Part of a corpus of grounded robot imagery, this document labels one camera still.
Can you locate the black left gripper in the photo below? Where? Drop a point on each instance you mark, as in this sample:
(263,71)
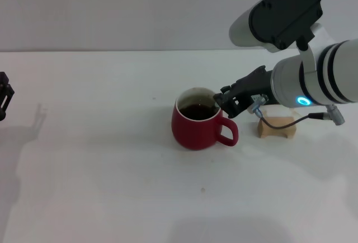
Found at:
(1,115)

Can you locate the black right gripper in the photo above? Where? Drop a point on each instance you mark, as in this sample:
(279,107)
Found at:
(254,86)

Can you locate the red ceramic coffee cup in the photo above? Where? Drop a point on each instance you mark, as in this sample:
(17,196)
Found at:
(195,133)

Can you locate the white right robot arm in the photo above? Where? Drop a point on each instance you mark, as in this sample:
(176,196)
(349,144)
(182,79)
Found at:
(335,72)

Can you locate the light wooden notched block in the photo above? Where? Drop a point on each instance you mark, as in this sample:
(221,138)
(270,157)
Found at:
(263,131)

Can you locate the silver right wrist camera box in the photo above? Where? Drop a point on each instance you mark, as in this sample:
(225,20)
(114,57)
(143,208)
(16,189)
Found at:
(279,10)

